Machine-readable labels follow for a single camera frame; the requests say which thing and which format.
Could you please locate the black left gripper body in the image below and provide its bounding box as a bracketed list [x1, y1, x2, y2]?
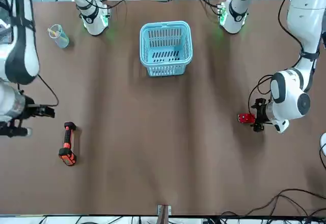
[256, 100, 271, 129]

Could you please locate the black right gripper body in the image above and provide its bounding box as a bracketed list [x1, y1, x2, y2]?
[24, 103, 40, 120]

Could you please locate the red toy car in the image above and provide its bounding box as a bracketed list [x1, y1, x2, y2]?
[237, 113, 256, 125]

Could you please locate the orange black barcode scanner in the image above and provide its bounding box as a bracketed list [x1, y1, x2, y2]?
[58, 121, 77, 167]

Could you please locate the light blue plastic basket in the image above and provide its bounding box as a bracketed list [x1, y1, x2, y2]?
[139, 20, 193, 78]

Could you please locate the white round puck device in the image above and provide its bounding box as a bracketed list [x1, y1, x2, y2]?
[319, 132, 326, 156]

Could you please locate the clear plastic cup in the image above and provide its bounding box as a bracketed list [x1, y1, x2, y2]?
[47, 24, 70, 49]

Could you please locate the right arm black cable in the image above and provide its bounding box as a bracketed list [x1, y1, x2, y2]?
[37, 74, 60, 107]

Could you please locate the thin black plug cable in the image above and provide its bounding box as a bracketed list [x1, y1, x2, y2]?
[318, 147, 326, 171]

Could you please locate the long black looped cable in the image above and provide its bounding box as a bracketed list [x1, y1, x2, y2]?
[219, 188, 326, 219]

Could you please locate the metal table edge bracket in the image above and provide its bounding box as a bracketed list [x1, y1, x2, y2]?
[157, 204, 172, 216]

